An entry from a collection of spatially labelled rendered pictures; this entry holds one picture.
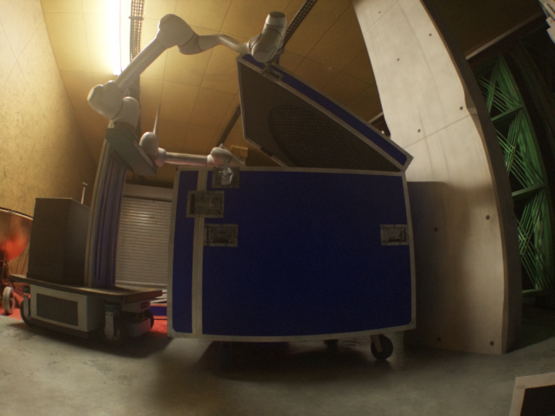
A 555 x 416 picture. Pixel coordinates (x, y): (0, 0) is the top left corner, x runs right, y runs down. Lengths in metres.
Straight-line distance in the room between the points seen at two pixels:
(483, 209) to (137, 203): 8.47
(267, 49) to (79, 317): 1.64
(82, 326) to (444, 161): 2.17
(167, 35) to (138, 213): 7.47
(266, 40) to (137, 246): 7.80
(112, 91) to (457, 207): 2.01
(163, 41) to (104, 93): 0.46
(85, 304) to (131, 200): 7.37
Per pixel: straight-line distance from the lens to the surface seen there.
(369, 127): 1.50
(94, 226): 1.79
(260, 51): 1.24
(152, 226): 8.60
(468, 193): 1.49
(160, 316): 2.60
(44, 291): 1.78
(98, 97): 1.73
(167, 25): 1.60
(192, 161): 2.38
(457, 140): 1.59
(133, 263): 8.53
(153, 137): 2.25
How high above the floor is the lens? 0.46
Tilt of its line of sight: 14 degrees up
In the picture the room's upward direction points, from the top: straight up
